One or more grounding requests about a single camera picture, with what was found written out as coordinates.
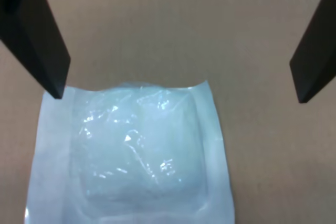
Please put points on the white gauze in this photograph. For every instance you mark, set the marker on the white gauze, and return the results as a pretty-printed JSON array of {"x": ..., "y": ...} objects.
[{"x": 136, "y": 155}]

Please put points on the brown cardboard sheet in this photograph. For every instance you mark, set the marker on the brown cardboard sheet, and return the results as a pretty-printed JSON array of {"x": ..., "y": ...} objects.
[{"x": 170, "y": 24}]

